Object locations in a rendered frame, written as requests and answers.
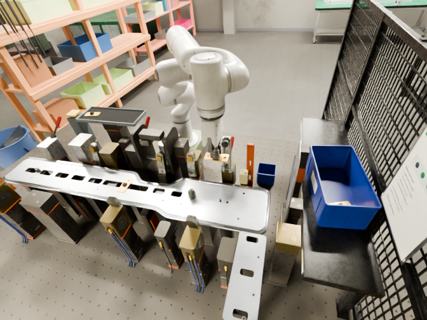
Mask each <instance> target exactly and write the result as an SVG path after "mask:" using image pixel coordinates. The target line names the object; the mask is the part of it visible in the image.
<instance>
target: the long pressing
mask: <svg viewBox="0 0 427 320"><path fill-rule="evenodd" d="M45 165H46V166H45ZM29 168H33V169H35V168H39V169H40V170H41V172H42V171H52V172H53V173H52V174H51V175H49V176H48V175H41V174H40V173H41V172H40V173H36V172H35V173H29V172H25V171H26V170H28V169H29ZM58 173H65V174H69V176H68V177H67V178H60V177H56V175H57V174H58ZM73 176H81V177H85V179H84V180H82V181H79V180H72V177H73ZM91 178H96V179H101V180H102V181H101V183H99V184H97V183H90V182H88V181H89V180H90V179H91ZM126 178H129V179H133V181H132V182H131V184H132V185H139V186H144V187H148V190H147V191H145V192H143V191H139V190H131V189H126V190H125V192H124V193H122V192H118V191H117V190H118V189H119V187H113V186H109V185H103V183H104V182H105V181H106V180H108V181H112V182H120V183H123V182H124V181H125V179H126ZM3 180H4V181H5V182H8V183H13V184H17V185H24V186H28V187H33V188H38V189H44V190H50V191H54V192H61V193H64V194H71V195H75V196H81V197H88V198H92V199H98V200H102V201H107V198H108V197H109V196H114V197H117V198H118V199H119V202H121V203H122V204H125V205H129V206H135V207H139V208H145V209H149V210H154V211H157V212H158V213H159V214H160V215H162V216H164V217H165V218H169V219H173V220H179V221H183V222H185V221H186V218H187V216H188V215H195V216H196V218H197V219H198V221H199V223H200V225H205V226H209V227H215V228H218V229H225V230H231V231H235V232H241V231H243V232H249V233H253V234H259V235H263V234H265V233H266V231H267V229H268V221H269V209H270V203H271V194H270V192H269V191H268V190H267V189H263V188H259V187H251V186H246V185H237V184H232V183H224V182H215V181H210V180H202V179H197V178H188V177H184V178H180V179H178V180H176V181H174V182H172V183H169V184H162V183H154V182H146V181H143V180H141V178H140V176H139V174H138V173H137V172H135V171H127V170H119V169H114V168H106V167H101V166H92V165H87V164H79V163H71V162H66V161H57V160H52V159H44V158H39V157H27V158H25V159H24V160H23V161H22V162H21V163H20V164H18V165H17V166H16V167H14V168H13V169H12V170H11V171H10V172H8V173H7V174H6V175H5V176H4V177H3ZM131 184H130V185H131ZM190 188H192V189H194V190H195V193H196V198H195V199H189V195H188V190H189V189H190ZM97 189H98V190H97ZM154 189H163V190H165V192H164V194H155V193H153V191H154ZM173 191H175V192H181V193H182V195H181V197H173V196H171V193H172V192H173ZM243 193H245V194H243ZM220 198H221V201H222V202H221V203H220V202H219V199H220ZM162 200H164V201H162ZM226 201H228V202H229V203H226ZM180 203H182V204H180ZM237 218H239V220H237Z"/></svg>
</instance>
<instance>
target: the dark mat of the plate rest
mask: <svg viewBox="0 0 427 320"><path fill-rule="evenodd" d="M87 112H100V114H99V115H98V116H85V114H86V113H87ZM87 112H85V113H84V114H83V115H82V116H81V117H79V118H78V119H89V120H97V121H111V122H119V123H134V122H135V121H136V120H137V119H138V118H139V117H140V116H141V114H142V113H143V112H144V111H137V110H119V109H101V108H90V109H89V110H88V111H87Z"/></svg>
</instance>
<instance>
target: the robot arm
mask: <svg viewBox="0 0 427 320"><path fill-rule="evenodd" d="M166 44H167V47H168V49H169V51H170V52H171V53H172V54H173V55H174V57H175V58H173V59H169V60H164V61H162V62H159V63H158V64H157V65H156V66H155V68H154V75H155V78H156V80H157V82H158V83H159V84H160V85H161V87H160V89H159V90H158V100H159V102H160V104H161V105H163V106H165V107H169V106H173V105H178V106H176V107H175V108H174V109H173V110H172V111H171V117H172V123H173V127H176V129H177V131H178V134H180V137H181V138H189V146H190V148H191V147H193V146H195V145H196V144H197V143H198V136H197V134H196V133H194V132H193V131H192V127H191V120H190V115H189V109H190V108H191V106H192V105H193V103H194V101H195V100H196V108H197V113H198V115H199V116H200V118H201V140H202V146H204V147H206V145H207V143H208V153H210V158H212V159H219V158H220V155H219V154H221V153H222V152H221V145H220V138H221V136H222V133H223V120H222V117H223V115H224V113H225V111H226V104H225V96H226V95H227V94H228V93H232V92H235V91H240V90H242V89H244V88H246V87H247V85H248V84H249V80H250V75H249V72H248V69H247V67H246V66H245V64H244V63H243V62H242V61H241V60H240V59H239V58H238V57H236V56H235V55H234V54H232V53H231V52H229V51H226V50H223V49H219V48H210V47H200V46H199V44H198V43H197V42H196V41H195V40H194V38H193V37H192V35H190V33H189V32H188V31H187V30H186V29H185V28H183V27H182V26H179V25H174V26H172V27H170V28H169V30H168V32H167V34H166ZM189 80H193V83H191V82H188V81H189Z"/></svg>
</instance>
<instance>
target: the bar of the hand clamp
mask: <svg viewBox="0 0 427 320"><path fill-rule="evenodd" d="M221 145H222V153H223V154H229V158H228V160H227V162H222V170H223V172H224V171H225V166H226V163H227V164H229V173H230V172H231V137H227V136H223V137H222V143H221Z"/></svg>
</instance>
